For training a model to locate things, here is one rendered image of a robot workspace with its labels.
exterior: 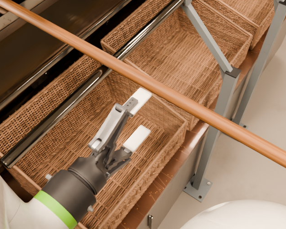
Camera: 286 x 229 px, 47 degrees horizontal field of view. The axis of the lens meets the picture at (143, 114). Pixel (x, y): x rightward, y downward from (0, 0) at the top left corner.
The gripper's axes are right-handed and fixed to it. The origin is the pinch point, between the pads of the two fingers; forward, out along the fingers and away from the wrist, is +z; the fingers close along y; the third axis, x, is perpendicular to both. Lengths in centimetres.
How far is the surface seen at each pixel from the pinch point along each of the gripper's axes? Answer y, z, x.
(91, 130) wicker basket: 60, 15, -39
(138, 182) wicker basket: 45.7, 2.8, -4.2
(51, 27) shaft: -2.1, 7.4, -35.3
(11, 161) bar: 1.9, -24.5, -15.7
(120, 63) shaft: -1.9, 7.7, -12.5
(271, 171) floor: 119, 81, 34
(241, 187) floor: 119, 61, 25
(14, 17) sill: 4, 8, -53
